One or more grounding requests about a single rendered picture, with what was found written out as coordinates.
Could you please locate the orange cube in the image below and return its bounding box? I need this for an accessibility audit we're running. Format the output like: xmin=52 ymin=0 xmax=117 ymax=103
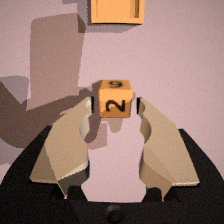
xmin=99 ymin=80 xmax=133 ymax=118

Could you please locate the orange wooden tray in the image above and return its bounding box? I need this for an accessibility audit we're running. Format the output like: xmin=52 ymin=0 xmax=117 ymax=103
xmin=91 ymin=0 xmax=145 ymax=25

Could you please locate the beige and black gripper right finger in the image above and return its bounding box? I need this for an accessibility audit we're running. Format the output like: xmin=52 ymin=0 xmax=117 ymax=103
xmin=136 ymin=97 xmax=224 ymax=224

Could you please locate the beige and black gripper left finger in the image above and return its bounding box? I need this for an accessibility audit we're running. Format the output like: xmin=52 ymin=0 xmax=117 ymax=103
xmin=0 ymin=96 xmax=94 ymax=224

